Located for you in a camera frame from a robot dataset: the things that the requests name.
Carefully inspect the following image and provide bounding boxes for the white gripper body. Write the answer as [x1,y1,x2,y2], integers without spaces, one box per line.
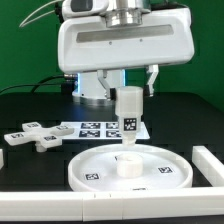
[58,8,194,73]

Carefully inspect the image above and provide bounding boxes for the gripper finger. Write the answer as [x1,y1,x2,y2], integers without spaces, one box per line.
[146,65,159,97]
[97,70,115,100]

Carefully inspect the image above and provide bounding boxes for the white round table top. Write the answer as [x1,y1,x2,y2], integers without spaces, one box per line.
[68,144,193,191]

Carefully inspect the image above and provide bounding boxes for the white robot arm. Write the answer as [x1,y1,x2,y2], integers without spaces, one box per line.
[58,0,194,105]

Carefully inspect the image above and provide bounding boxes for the white marker sheet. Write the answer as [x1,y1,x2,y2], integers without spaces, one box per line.
[57,121,151,141]

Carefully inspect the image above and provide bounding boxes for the white cross-shaped table base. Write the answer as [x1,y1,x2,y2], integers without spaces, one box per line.
[4,122,74,152]

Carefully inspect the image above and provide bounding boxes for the white right fence bar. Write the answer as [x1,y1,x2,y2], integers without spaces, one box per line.
[192,146,224,187]

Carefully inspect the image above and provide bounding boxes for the white fence bar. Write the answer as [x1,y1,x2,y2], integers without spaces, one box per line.
[0,187,224,221]
[0,149,4,170]
[192,146,224,187]

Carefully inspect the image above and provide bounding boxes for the white left fence bar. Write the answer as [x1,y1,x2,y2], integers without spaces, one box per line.
[0,149,4,170]

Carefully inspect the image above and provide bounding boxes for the white front fence bar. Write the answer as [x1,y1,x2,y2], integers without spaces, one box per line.
[0,187,224,221]

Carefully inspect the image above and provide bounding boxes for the black cable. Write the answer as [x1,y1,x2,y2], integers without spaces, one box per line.
[0,75,66,96]

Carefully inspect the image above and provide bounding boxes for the white cable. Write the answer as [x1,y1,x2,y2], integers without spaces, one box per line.
[18,0,66,28]

